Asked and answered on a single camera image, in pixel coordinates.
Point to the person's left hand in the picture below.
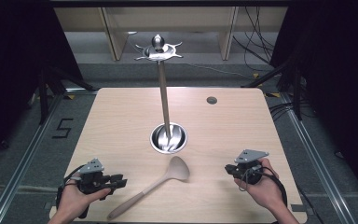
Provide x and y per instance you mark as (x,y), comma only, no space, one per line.
(74,199)

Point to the person's right hand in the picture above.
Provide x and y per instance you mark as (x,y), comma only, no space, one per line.
(267,189)

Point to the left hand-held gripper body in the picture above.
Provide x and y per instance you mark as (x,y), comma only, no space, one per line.
(90,179)

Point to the steel utensil rack stand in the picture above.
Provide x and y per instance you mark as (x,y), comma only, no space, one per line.
(168,140)

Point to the grey table grommet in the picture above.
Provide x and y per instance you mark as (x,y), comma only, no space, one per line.
(211,100)

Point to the aluminium floor rail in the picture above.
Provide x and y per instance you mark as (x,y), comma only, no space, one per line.
(24,158)
(317,155)

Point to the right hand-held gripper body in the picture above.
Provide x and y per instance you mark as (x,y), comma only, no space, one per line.
(249,172)

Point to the light wooden shelf unit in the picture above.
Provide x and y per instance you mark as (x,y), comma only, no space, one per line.
(167,18)

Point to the black curtain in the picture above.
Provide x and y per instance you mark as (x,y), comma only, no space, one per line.
(338,77)
(15,62)

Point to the beige ladle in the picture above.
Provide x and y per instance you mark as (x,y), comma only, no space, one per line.
(177,169)

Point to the black tripod stand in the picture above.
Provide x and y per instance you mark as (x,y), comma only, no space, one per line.
(296,93)
(43,96)

